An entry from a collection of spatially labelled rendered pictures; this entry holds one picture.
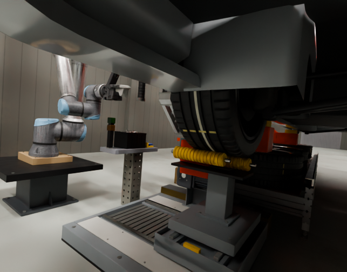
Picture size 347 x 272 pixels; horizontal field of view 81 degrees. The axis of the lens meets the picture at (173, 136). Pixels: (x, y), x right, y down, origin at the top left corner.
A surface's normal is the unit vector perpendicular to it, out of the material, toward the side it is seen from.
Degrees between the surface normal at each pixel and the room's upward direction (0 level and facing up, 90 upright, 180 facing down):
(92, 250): 90
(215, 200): 90
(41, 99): 90
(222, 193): 90
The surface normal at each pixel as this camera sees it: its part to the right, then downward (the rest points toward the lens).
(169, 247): -0.58, -0.01
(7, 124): 0.81, 0.09
